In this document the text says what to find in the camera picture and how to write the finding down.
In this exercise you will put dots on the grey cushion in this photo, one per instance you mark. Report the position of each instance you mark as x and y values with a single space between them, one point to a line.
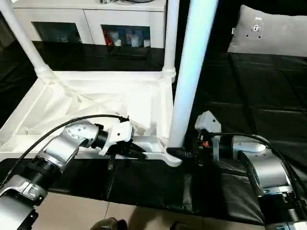
273 31

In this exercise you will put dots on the dark right robot foot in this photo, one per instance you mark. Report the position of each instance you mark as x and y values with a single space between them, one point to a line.
180 226

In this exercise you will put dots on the dark robot foot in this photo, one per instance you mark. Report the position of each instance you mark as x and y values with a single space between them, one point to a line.
108 224
180 226

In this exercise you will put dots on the white cabinet with glass doors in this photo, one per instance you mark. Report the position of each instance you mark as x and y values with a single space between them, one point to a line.
86 21

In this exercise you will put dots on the white plastic table leg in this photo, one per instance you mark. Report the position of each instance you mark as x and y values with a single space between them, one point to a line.
26 38
170 33
192 67

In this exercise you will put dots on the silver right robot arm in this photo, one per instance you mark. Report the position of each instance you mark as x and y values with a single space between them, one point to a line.
264 167

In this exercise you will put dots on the white plastic table top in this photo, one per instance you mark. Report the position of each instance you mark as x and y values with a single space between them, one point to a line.
86 100

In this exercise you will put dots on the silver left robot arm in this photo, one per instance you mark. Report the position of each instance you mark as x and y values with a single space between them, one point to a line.
53 153

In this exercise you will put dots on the dark left robot foot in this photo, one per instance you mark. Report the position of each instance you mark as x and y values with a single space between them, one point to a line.
108 224

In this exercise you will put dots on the black work mat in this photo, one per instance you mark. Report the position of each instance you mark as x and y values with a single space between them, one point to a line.
268 96

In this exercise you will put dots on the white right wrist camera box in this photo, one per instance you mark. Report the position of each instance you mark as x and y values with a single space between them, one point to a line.
207 123

